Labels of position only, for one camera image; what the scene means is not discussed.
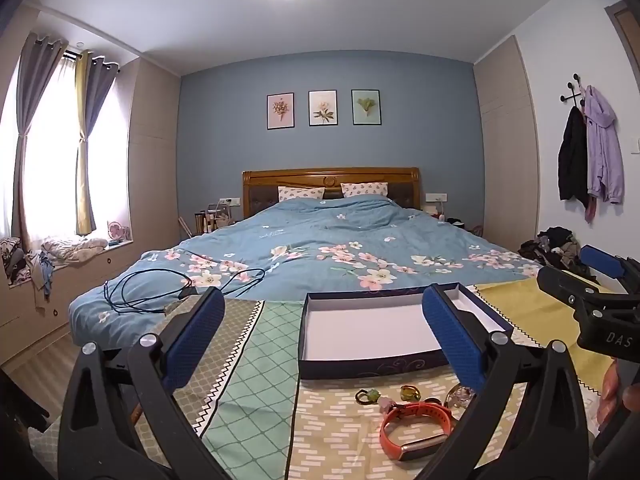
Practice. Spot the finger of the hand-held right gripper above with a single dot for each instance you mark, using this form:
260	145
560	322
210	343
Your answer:
562	282
602	262

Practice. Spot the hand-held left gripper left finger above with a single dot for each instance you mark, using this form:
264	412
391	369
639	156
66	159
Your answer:
197	340

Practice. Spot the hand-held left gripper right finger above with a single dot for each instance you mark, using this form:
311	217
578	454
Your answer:
452	340

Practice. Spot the dark blue shallow box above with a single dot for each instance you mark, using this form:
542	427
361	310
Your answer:
370	325

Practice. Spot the orange smartwatch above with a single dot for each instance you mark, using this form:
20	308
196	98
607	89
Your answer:
395	440

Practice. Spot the person's right hand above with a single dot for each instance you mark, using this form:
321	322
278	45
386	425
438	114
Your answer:
611	385

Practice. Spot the pile of dark clothes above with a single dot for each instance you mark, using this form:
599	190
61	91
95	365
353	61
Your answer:
555	247

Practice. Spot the patterned patchwork sheet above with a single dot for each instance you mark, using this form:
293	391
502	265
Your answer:
280	360

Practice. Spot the black jacket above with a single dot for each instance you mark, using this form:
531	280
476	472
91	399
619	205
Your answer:
572	160

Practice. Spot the purple jacket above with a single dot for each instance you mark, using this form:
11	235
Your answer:
605	150

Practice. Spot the bedside bottles and cosmetics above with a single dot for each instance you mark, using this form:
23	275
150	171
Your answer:
212	217

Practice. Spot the small pink fan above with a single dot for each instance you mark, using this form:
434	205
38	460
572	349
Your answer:
118	232

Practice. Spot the beige wardrobe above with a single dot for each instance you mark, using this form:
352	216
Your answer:
150	160
507	150

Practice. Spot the pile of light clothes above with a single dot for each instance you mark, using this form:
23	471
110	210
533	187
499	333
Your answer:
75	249

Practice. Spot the blue floral duvet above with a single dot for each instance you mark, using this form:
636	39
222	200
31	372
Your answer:
320	240

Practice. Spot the floral pillow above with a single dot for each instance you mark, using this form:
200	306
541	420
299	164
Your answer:
300	193
365	189

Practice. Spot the wooden headboard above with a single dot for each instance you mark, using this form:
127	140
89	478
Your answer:
330	176

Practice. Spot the yellow and grey curtain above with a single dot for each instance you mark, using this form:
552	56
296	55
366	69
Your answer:
87	160

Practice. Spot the framed green leaf picture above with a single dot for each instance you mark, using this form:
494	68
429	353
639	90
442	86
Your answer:
366	107

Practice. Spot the framed white flower picture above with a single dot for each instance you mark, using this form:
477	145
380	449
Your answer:
323	108

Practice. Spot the white wall socket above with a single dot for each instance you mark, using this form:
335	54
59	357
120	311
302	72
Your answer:
435	197
230	202

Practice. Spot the black wall coat rack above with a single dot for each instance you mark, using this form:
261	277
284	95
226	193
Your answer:
575	91

